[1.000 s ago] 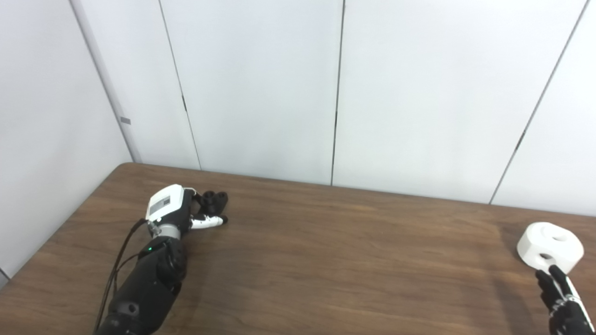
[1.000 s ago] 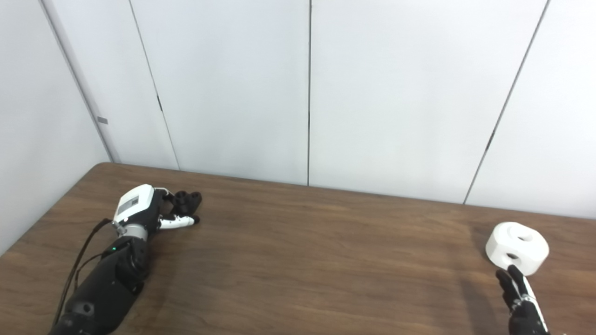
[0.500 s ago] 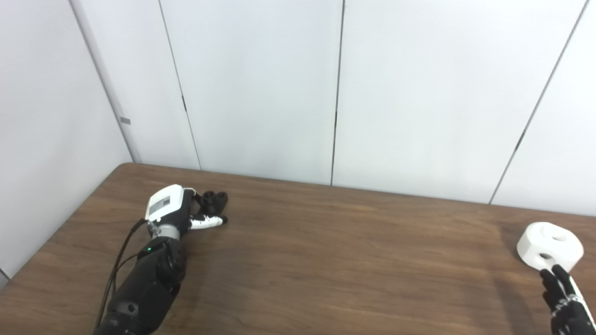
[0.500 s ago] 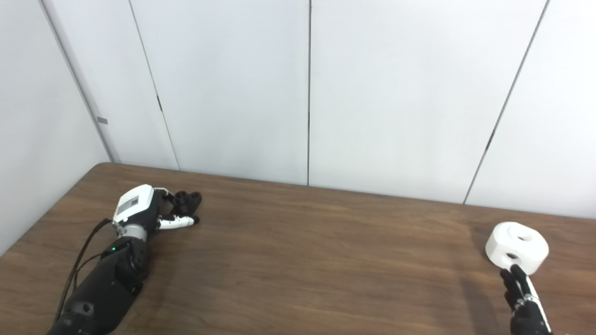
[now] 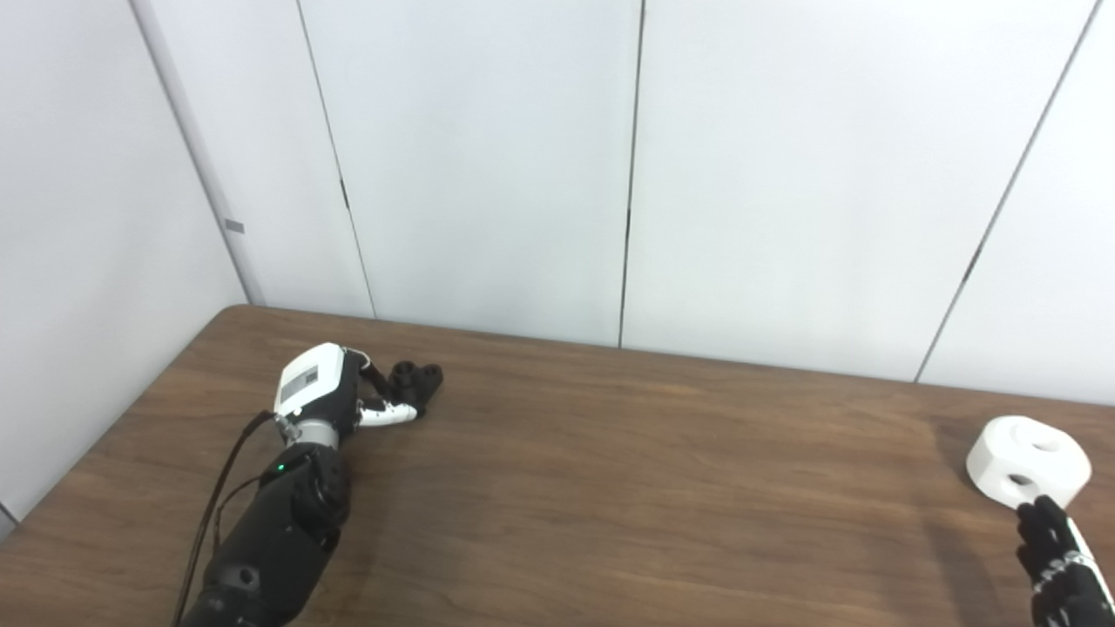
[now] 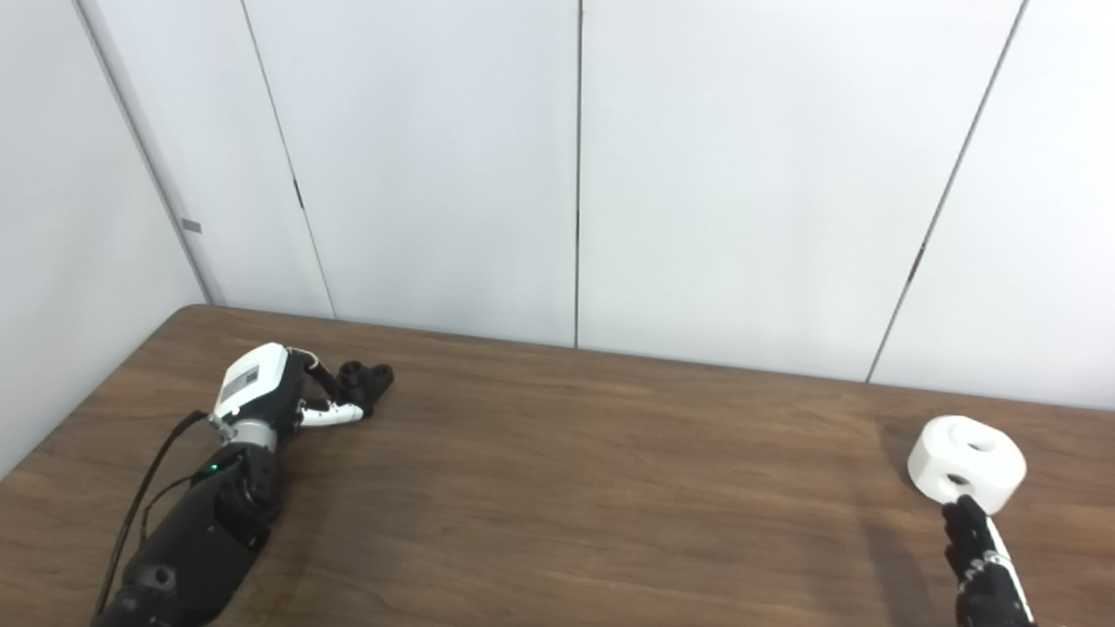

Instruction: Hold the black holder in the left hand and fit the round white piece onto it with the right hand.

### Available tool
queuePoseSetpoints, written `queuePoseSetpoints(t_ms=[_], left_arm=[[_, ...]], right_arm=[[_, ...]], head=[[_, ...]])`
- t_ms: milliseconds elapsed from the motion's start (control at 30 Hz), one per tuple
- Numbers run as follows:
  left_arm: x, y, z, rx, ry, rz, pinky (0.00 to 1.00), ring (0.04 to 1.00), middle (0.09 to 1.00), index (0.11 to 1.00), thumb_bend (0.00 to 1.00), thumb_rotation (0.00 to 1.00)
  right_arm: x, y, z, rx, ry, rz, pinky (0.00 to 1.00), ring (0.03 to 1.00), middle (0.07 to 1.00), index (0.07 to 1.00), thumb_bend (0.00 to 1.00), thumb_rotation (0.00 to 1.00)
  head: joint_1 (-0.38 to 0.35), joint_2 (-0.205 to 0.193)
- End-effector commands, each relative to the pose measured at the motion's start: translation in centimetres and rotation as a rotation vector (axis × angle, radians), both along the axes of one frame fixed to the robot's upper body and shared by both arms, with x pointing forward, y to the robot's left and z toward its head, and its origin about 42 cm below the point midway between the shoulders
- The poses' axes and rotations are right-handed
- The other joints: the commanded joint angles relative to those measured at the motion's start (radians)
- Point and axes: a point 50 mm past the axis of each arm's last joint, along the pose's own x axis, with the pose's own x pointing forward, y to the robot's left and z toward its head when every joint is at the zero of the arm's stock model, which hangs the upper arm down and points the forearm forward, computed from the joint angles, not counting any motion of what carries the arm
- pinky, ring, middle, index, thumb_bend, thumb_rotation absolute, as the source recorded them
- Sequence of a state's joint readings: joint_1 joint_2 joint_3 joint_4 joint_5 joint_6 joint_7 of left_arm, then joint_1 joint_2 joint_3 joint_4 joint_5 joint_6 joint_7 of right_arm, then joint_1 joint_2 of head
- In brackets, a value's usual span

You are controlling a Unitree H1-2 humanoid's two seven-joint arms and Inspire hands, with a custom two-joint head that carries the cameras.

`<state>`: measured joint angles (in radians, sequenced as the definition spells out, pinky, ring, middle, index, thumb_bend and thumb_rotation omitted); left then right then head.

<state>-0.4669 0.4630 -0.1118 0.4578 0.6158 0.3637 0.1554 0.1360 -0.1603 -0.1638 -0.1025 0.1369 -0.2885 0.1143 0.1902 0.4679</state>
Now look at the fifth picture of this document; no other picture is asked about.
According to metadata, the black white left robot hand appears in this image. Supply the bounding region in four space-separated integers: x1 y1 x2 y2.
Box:
274 342 419 431

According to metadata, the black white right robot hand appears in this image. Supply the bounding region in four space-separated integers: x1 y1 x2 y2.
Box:
1015 495 1115 627

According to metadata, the black plastic holder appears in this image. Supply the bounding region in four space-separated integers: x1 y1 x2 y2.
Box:
388 361 444 419

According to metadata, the round white plastic piece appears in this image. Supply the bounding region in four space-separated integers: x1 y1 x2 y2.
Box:
966 415 1092 510

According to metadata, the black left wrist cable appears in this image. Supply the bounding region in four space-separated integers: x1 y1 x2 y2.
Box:
172 409 280 627

